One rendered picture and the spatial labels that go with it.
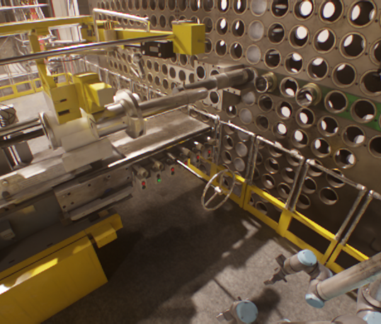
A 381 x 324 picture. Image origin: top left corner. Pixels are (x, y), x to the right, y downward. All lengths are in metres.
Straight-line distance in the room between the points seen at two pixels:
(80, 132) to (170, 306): 1.64
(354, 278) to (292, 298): 1.36
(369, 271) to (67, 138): 1.98
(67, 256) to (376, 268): 1.91
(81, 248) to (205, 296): 1.15
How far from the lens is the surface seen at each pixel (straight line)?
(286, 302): 2.52
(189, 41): 1.20
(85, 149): 2.00
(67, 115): 1.86
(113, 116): 1.77
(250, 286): 2.50
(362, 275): 1.23
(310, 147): 3.20
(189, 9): 4.18
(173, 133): 2.64
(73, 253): 2.11
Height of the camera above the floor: 2.17
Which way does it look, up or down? 35 degrees down
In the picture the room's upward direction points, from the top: straight up
